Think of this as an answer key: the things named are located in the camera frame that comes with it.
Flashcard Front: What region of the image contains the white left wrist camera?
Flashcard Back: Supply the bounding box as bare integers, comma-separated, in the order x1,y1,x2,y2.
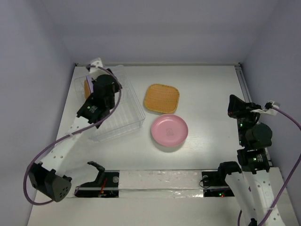
86,57,106,80

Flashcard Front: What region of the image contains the woven bamboo square plate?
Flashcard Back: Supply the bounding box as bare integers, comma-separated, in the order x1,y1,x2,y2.
144,84,180,114

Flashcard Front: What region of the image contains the clear wire dish rack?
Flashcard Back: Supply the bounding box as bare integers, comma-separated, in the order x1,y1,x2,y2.
74,65,145,141

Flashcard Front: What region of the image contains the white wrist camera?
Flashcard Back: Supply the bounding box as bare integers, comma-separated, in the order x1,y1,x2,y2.
86,57,106,80
251,100,280,116

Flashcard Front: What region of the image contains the purple round plate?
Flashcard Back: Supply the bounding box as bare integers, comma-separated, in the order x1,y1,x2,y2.
86,75,94,92

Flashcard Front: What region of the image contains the pink round plate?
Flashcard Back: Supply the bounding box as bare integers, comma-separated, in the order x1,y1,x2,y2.
150,114,189,147

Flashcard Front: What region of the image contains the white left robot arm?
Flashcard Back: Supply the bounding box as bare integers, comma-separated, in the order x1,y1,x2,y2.
23,72,122,206

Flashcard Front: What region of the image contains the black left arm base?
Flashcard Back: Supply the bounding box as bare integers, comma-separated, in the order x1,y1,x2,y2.
74,171,119,198

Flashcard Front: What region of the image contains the orange wooden round plate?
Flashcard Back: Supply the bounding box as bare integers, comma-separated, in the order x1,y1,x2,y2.
84,80,91,99

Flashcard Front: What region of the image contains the aluminium rail on table edge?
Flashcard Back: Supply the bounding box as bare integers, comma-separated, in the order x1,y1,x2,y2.
235,65,272,174

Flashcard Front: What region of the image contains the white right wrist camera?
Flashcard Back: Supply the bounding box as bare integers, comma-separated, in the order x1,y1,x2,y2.
251,100,280,116

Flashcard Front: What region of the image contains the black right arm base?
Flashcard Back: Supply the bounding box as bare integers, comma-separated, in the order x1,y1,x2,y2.
199,171,234,198

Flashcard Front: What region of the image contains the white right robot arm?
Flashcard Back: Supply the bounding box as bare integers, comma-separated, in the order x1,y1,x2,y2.
216,95,285,226

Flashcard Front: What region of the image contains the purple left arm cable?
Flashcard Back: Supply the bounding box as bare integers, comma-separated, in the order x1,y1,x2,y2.
23,65,123,205

